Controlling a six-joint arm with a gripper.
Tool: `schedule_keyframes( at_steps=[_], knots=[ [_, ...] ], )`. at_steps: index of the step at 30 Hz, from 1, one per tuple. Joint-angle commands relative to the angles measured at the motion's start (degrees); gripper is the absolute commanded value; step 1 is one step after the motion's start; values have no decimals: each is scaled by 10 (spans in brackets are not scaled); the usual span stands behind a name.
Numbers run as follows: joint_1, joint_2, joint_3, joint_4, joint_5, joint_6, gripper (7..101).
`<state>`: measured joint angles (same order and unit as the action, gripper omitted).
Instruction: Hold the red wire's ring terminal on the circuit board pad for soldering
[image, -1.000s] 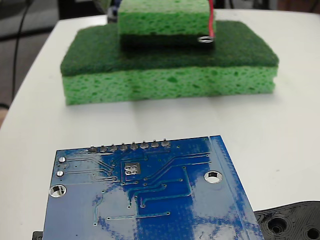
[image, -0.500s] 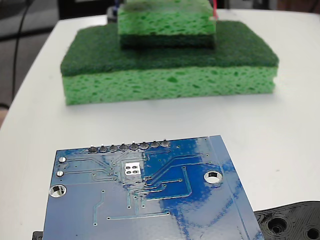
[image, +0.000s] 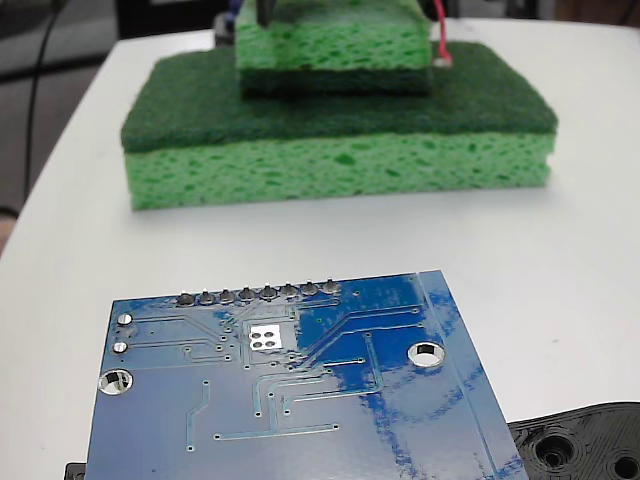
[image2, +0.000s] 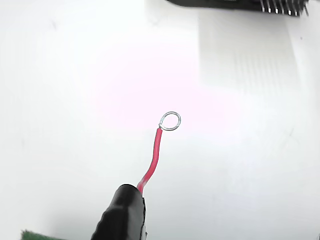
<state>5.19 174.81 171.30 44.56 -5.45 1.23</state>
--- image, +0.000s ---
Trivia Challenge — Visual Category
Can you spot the red wire with ring terminal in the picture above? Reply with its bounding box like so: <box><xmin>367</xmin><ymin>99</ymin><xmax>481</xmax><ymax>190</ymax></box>
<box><xmin>431</xmin><ymin>0</ymin><xmax>454</xmax><ymax>68</ymax></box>

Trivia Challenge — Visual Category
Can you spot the blue printed circuit board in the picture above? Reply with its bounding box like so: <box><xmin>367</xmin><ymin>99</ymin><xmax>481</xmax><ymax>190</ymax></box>
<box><xmin>85</xmin><ymin>269</ymin><xmax>531</xmax><ymax>480</ymax></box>

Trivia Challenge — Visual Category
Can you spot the small green scrub sponge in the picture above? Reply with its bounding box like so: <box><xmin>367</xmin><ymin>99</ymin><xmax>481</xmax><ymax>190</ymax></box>
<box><xmin>233</xmin><ymin>0</ymin><xmax>434</xmax><ymax>100</ymax></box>

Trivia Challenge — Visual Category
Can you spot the large green scrub sponge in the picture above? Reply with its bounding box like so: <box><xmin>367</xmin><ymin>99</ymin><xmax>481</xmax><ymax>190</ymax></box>
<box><xmin>119</xmin><ymin>40</ymin><xmax>559</xmax><ymax>212</ymax></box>

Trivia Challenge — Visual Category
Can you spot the thin black cable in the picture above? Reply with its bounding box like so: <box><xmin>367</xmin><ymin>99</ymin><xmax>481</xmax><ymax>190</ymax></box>
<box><xmin>23</xmin><ymin>0</ymin><xmax>62</xmax><ymax>202</ymax></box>

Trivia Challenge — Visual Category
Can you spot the black 3D-printed board bracket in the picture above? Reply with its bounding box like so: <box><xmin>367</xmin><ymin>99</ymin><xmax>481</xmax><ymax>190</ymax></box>
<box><xmin>63</xmin><ymin>399</ymin><xmax>640</xmax><ymax>480</ymax></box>

